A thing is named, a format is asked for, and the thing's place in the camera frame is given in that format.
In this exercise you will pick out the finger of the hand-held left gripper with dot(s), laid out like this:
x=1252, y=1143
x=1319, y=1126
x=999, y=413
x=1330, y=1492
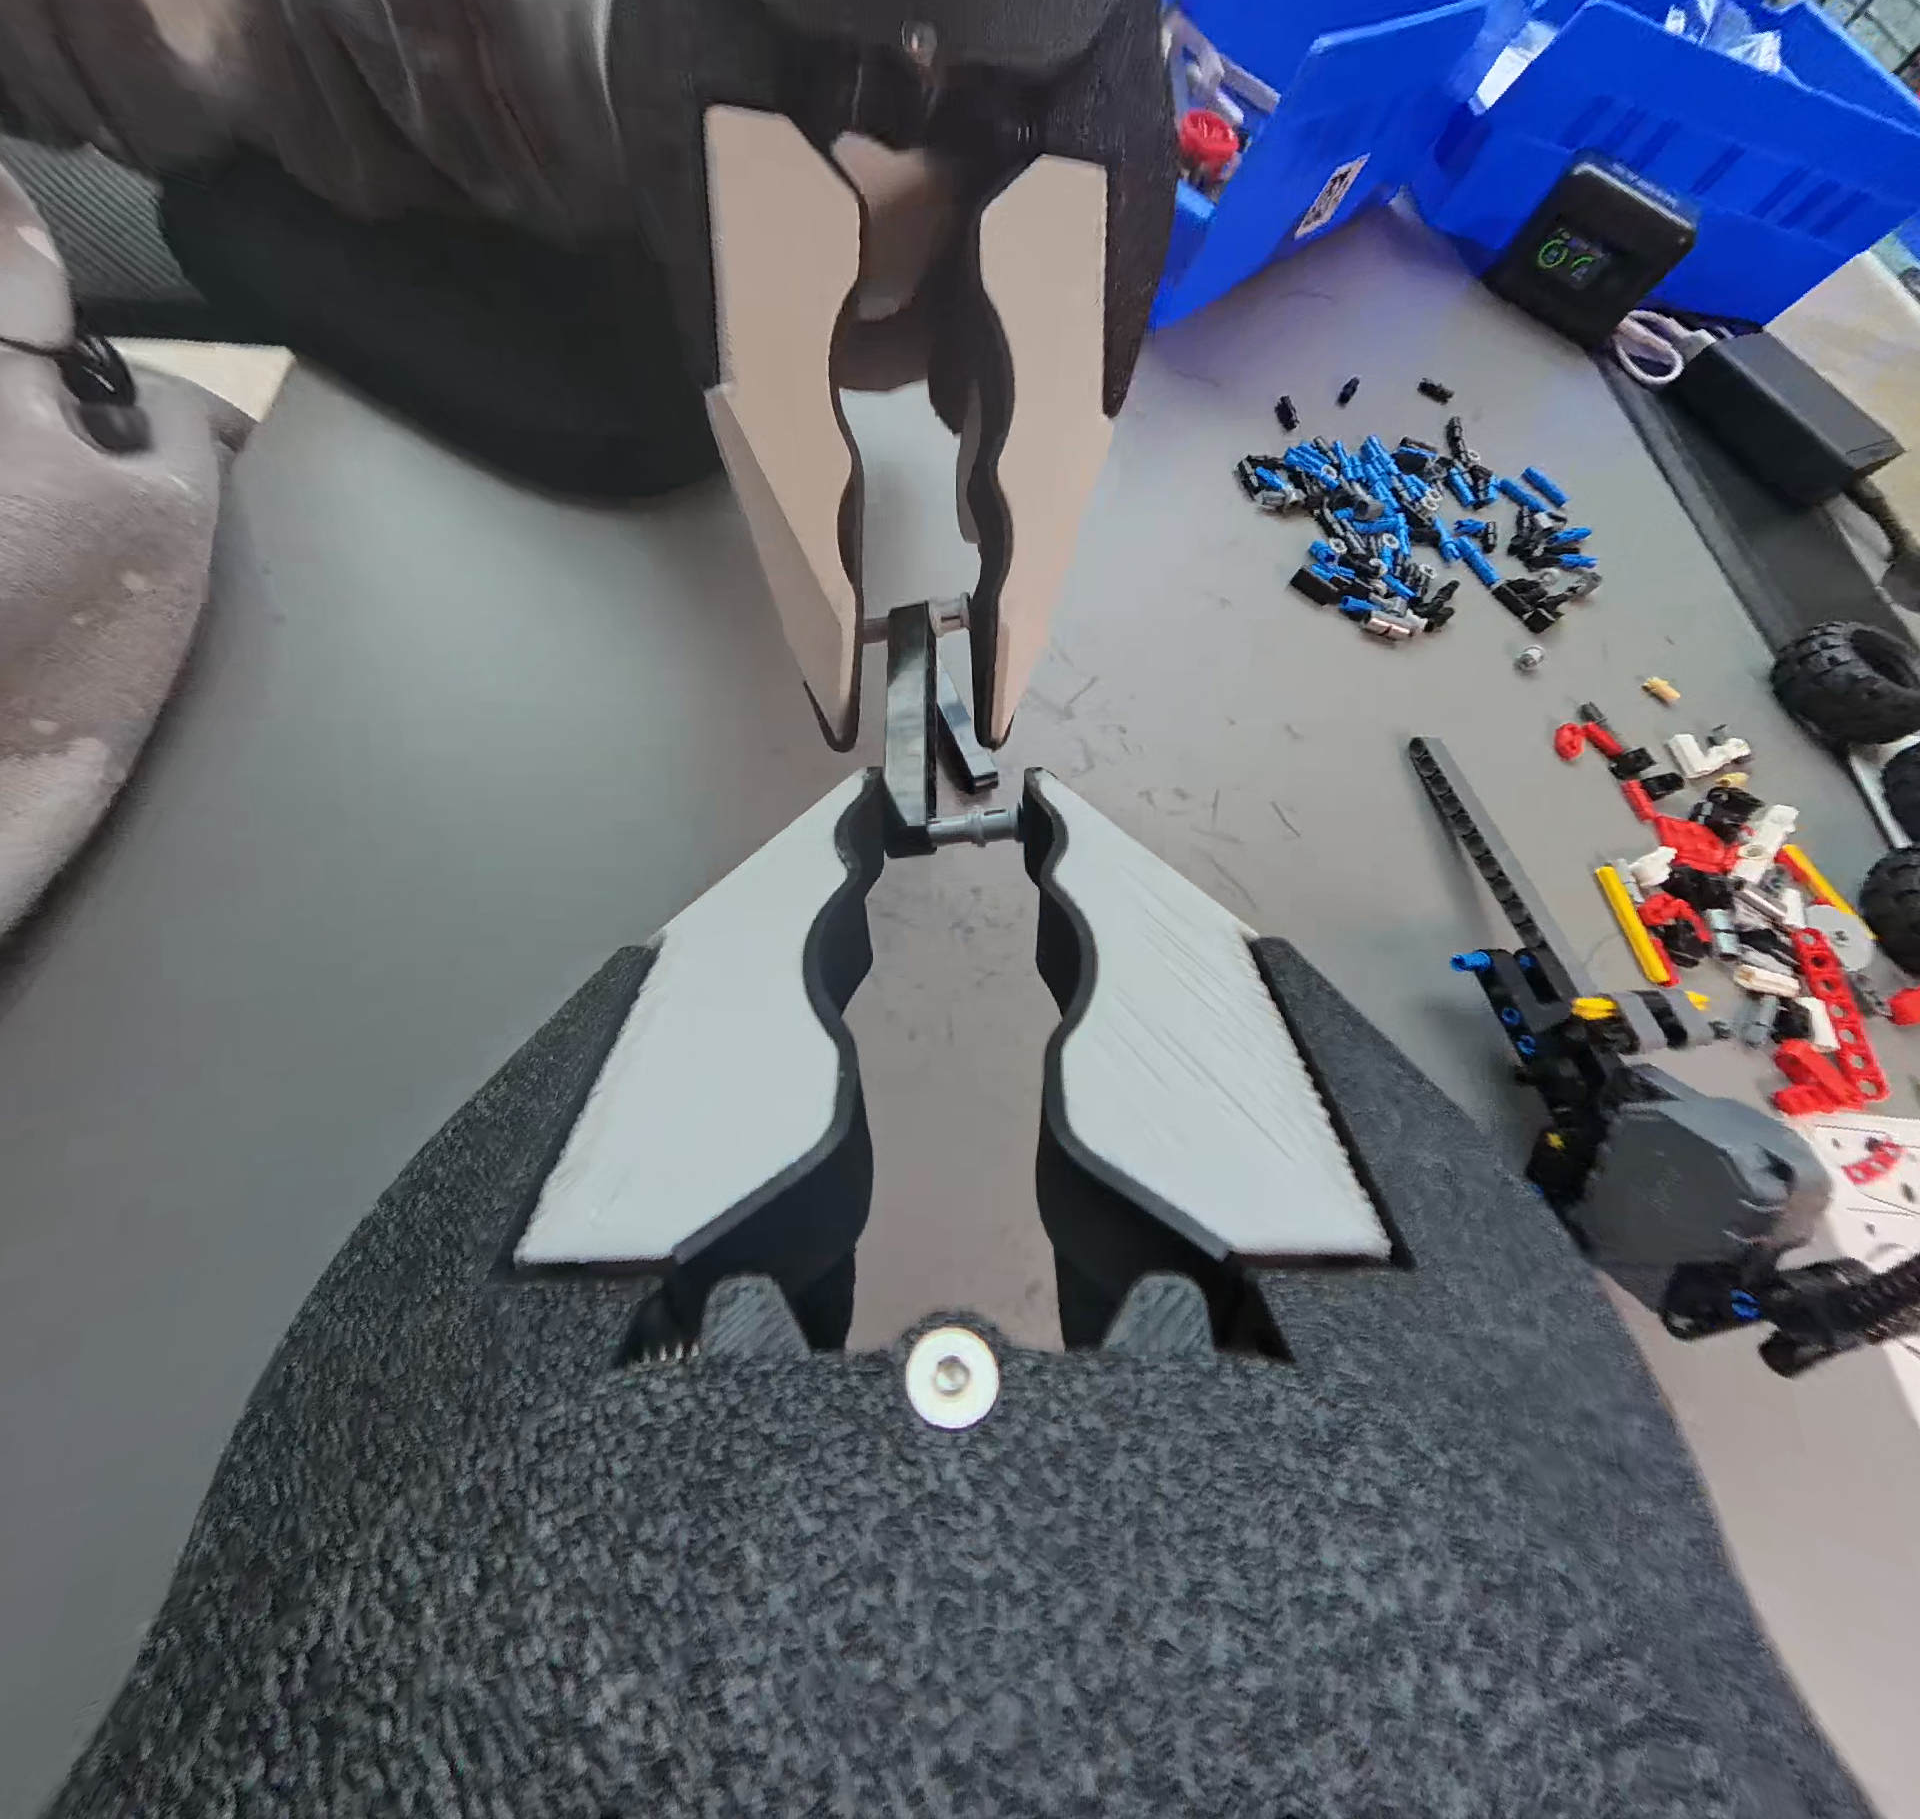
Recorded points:
x=771, y=349
x=1056, y=395

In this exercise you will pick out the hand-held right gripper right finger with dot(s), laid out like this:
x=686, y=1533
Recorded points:
x=1200, y=1070

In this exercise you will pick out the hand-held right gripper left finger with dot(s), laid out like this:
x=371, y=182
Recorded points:
x=705, y=1083

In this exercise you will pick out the black toy linkage piece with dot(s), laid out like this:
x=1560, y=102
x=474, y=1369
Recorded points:
x=910, y=738

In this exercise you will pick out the person's left forearm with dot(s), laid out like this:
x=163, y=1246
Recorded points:
x=375, y=34

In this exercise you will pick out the grey desk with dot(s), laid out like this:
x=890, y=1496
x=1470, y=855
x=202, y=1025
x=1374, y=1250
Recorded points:
x=450, y=799

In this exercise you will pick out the person's black pants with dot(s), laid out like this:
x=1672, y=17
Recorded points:
x=450, y=349

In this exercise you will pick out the pile of blue black pins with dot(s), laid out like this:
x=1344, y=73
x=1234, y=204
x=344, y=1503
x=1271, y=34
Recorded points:
x=1410, y=529

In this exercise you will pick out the toy chassis assembly with beam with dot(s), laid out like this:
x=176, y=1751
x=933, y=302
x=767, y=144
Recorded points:
x=1694, y=1174

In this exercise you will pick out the black power bank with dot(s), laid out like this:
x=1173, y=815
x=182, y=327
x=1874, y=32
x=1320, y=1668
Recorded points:
x=1590, y=251

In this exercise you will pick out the pile of red white pieces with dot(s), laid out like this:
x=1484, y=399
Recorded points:
x=1726, y=889

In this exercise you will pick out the white sticker sheet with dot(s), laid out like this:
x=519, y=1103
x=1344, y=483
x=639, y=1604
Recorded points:
x=1874, y=1189

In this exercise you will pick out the black toy tire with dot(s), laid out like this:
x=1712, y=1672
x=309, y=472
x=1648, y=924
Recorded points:
x=1847, y=682
x=1896, y=907

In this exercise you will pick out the black adapter box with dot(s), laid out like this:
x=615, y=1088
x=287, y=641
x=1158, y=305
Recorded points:
x=1784, y=418

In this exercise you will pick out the person's grey mottled hoodie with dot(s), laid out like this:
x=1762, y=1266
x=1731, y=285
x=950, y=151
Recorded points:
x=90, y=619

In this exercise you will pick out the clear plastic bag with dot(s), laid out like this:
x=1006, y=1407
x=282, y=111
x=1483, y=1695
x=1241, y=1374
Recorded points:
x=1726, y=32

